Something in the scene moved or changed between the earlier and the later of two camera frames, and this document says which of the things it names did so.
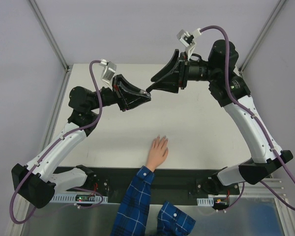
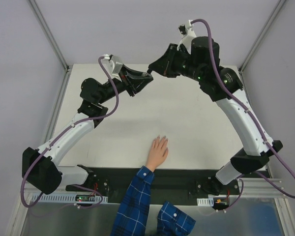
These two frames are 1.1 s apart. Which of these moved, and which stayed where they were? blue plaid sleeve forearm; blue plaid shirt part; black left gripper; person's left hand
Moved: black left gripper
Stayed: blue plaid sleeve forearm; person's left hand; blue plaid shirt part
